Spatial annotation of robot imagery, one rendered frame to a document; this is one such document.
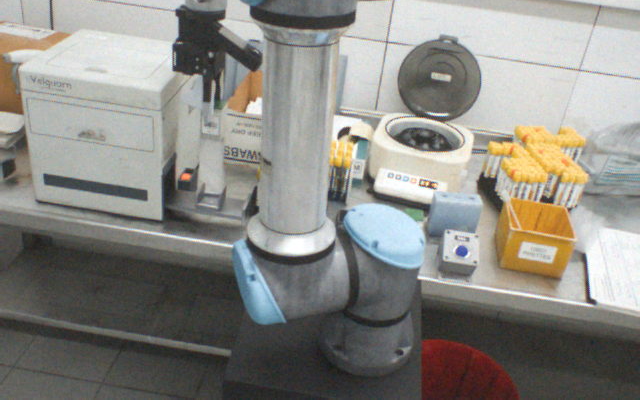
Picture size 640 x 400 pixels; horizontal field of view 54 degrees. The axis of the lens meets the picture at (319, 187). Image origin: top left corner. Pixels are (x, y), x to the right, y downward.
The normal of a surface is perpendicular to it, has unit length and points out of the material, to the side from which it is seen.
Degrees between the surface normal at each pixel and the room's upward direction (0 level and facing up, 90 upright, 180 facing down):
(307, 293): 86
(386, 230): 7
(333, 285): 69
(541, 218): 90
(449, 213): 90
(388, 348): 76
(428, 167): 90
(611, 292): 0
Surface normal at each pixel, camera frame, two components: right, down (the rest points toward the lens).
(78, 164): -0.12, 0.48
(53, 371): 0.11, -0.86
